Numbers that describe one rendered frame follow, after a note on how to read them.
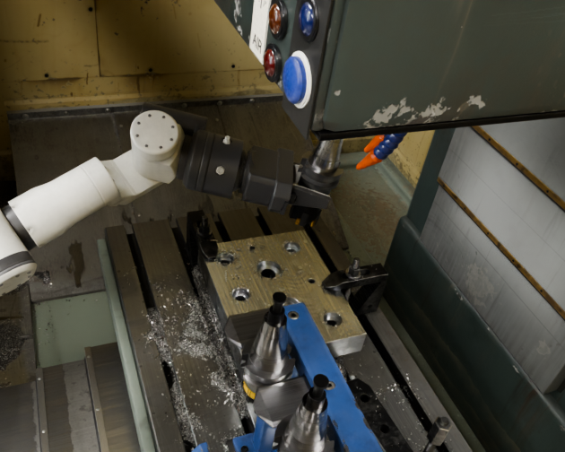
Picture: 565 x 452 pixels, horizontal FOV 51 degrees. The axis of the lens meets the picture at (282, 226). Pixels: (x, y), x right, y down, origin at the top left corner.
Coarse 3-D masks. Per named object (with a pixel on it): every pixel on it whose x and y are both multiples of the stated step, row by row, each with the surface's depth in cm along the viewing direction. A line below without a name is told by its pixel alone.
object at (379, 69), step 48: (240, 0) 47; (288, 0) 39; (336, 0) 33; (384, 0) 34; (432, 0) 35; (480, 0) 36; (528, 0) 37; (288, 48) 40; (336, 48) 35; (384, 48) 36; (432, 48) 37; (480, 48) 38; (528, 48) 40; (336, 96) 37; (384, 96) 38; (432, 96) 40; (480, 96) 41; (528, 96) 43
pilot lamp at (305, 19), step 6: (306, 6) 35; (300, 12) 36; (306, 12) 35; (312, 12) 35; (300, 18) 36; (306, 18) 35; (312, 18) 35; (300, 24) 36; (306, 24) 36; (312, 24) 35; (306, 30) 36; (306, 36) 36
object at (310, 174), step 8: (304, 160) 86; (304, 168) 85; (312, 168) 84; (304, 176) 86; (312, 176) 84; (320, 176) 84; (328, 176) 84; (336, 176) 84; (312, 184) 85; (320, 184) 85; (328, 184) 85; (336, 184) 86
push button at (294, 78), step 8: (296, 56) 38; (288, 64) 38; (296, 64) 37; (288, 72) 38; (296, 72) 37; (304, 72) 37; (288, 80) 38; (296, 80) 37; (304, 80) 37; (288, 88) 39; (296, 88) 38; (304, 88) 37; (288, 96) 39; (296, 96) 38; (304, 96) 38
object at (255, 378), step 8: (248, 344) 71; (288, 344) 71; (248, 352) 70; (288, 352) 72; (248, 360) 70; (288, 360) 70; (248, 368) 68; (256, 368) 68; (288, 368) 69; (248, 376) 68; (256, 376) 68; (264, 376) 68; (272, 376) 68; (280, 376) 68; (288, 376) 69; (248, 384) 69; (256, 384) 69; (264, 384) 69
